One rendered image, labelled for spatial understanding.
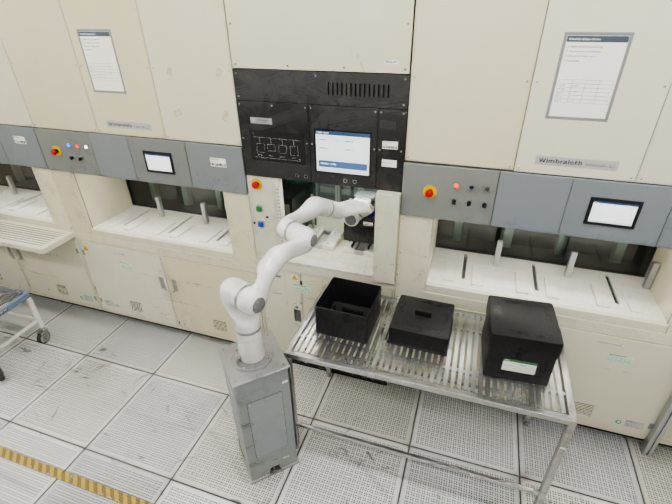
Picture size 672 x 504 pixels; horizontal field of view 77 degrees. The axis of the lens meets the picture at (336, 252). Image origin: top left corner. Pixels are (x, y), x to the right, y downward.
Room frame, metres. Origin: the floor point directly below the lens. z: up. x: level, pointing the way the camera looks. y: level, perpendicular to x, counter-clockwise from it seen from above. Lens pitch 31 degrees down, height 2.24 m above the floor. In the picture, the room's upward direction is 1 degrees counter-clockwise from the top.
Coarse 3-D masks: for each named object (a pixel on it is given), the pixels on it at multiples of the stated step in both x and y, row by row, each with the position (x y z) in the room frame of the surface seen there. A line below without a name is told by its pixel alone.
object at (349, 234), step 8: (360, 192) 2.37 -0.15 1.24; (368, 192) 2.37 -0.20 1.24; (376, 192) 2.37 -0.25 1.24; (344, 224) 2.28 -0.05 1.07; (360, 224) 2.24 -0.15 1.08; (368, 224) 2.23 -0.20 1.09; (344, 232) 2.28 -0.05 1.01; (352, 232) 2.26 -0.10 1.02; (360, 232) 2.24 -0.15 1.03; (368, 232) 2.23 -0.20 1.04; (352, 240) 2.26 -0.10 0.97; (360, 240) 2.24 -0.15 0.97; (368, 240) 2.23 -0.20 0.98; (368, 248) 2.23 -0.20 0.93
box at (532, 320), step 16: (496, 304) 1.55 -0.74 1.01; (512, 304) 1.55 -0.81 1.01; (528, 304) 1.55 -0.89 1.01; (544, 304) 1.54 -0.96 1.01; (496, 320) 1.44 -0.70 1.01; (512, 320) 1.44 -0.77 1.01; (528, 320) 1.43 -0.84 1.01; (544, 320) 1.43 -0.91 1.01; (496, 336) 1.35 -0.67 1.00; (512, 336) 1.33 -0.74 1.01; (528, 336) 1.33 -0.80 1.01; (544, 336) 1.33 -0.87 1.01; (560, 336) 1.33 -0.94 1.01; (496, 352) 1.35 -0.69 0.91; (512, 352) 1.33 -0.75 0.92; (528, 352) 1.31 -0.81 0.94; (544, 352) 1.29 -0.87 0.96; (560, 352) 1.28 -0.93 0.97; (496, 368) 1.34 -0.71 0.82; (512, 368) 1.33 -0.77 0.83; (528, 368) 1.31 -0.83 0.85; (544, 368) 1.29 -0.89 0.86; (544, 384) 1.29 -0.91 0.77
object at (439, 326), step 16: (400, 304) 1.75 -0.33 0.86; (416, 304) 1.75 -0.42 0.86; (432, 304) 1.75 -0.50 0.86; (448, 304) 1.75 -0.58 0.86; (400, 320) 1.63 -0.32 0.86; (416, 320) 1.62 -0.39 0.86; (432, 320) 1.62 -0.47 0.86; (448, 320) 1.62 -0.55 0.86; (400, 336) 1.56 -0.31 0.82; (416, 336) 1.53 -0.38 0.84; (432, 336) 1.51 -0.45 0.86; (448, 336) 1.51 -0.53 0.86; (432, 352) 1.50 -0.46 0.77
